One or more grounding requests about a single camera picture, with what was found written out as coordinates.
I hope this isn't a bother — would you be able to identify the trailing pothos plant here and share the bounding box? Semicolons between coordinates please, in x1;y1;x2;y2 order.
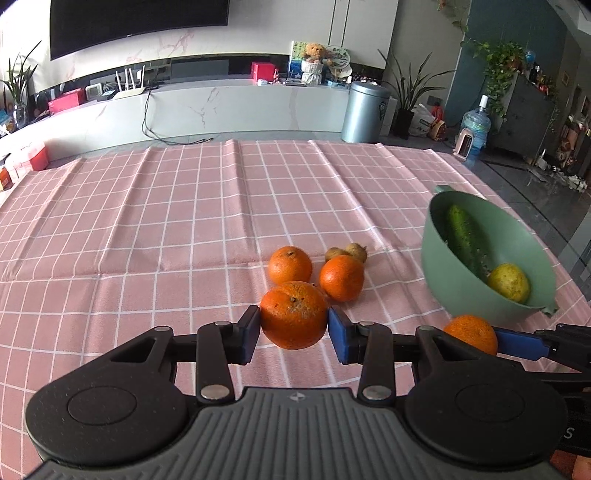
464;41;527;116

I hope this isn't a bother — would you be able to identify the potted orchid plant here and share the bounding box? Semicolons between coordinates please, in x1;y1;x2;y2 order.
0;41;42;129

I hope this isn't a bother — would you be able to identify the green cucumber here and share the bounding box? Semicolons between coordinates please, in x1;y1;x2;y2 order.
445;204;492;280

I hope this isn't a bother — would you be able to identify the large speckled orange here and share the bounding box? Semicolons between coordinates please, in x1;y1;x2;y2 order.
260;281;329;350

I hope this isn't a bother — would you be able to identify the small red box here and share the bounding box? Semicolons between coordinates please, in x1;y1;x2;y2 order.
251;62;279;85

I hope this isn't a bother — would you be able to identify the tall potted plant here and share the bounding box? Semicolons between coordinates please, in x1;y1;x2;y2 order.
378;48;455;139

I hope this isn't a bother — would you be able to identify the blue water jug with pump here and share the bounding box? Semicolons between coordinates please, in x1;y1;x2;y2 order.
462;95;491;151

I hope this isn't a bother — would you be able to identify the hanging wall vine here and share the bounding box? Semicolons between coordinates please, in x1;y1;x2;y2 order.
436;0;471;33

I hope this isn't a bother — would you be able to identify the small white heater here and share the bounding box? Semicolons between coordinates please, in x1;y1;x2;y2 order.
455;129;478;160

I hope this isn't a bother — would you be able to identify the grey dresser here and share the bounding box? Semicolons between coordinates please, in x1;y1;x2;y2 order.
493;74;557;158

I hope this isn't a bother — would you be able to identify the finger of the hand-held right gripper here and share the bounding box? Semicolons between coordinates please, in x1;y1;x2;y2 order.
493;322;591;371

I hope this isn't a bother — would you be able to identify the round painted fan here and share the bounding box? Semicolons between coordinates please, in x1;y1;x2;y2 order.
325;45;352;77

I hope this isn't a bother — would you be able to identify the upright picture box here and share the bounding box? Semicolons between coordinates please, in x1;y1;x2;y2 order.
288;41;306;79

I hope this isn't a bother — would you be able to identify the pink checked tablecloth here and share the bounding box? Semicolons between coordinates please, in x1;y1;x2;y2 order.
0;140;591;480

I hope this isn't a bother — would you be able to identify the teddy bear bouquet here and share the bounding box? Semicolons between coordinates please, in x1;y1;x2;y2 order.
299;42;334;86

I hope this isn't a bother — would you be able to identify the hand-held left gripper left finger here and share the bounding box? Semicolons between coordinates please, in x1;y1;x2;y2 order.
108;305;262;403

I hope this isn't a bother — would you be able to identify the white router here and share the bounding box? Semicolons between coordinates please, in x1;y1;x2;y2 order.
113;66;147;100

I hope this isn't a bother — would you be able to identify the black curved television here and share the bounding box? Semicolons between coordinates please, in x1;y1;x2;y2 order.
50;0;230;61

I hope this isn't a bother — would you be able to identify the white plastic bag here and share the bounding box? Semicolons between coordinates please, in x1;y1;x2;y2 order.
409;104;437;137

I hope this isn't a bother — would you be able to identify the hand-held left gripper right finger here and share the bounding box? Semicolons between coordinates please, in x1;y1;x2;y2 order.
327;305;467;403

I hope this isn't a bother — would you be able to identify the grey metal trash can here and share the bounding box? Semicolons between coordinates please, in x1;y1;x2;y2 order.
342;82;392;144

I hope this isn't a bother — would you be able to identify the person's right hand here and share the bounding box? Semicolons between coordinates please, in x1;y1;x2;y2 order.
550;451;591;480

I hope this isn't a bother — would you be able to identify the yellow green lemon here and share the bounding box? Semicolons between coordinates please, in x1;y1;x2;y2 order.
488;263;531;304

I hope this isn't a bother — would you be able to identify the black power cable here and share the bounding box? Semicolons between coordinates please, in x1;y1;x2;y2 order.
141;85;214;144

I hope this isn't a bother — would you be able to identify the white marble media cabinet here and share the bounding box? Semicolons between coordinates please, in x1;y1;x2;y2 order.
0;76;398;162

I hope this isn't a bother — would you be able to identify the flat red box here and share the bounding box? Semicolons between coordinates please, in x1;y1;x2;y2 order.
48;89;87;114

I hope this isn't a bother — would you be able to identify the red plastic storage box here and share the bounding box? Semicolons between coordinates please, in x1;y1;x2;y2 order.
7;142;49;171

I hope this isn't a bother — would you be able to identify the green plastic bowl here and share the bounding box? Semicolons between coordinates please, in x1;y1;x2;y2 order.
421;185;559;326

